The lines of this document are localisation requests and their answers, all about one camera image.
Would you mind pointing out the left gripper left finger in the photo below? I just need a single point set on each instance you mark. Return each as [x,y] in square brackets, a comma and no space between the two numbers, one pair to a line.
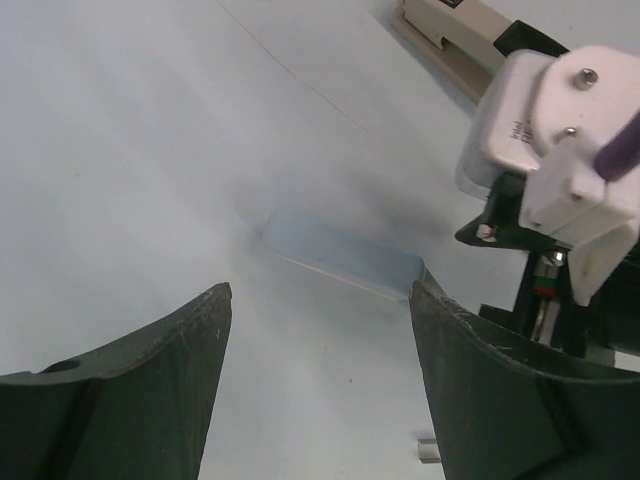
[138,407]

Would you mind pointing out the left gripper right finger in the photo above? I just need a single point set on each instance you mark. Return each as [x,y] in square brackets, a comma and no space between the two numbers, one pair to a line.
[504,407]

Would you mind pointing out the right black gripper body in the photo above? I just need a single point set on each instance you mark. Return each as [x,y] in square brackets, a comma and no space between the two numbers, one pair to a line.
[544,310]

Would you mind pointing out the beige black stapler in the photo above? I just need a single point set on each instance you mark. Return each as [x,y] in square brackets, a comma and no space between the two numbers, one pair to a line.
[467,40]

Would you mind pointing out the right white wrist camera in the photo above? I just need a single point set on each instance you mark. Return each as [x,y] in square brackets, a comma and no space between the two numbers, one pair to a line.
[549,121]

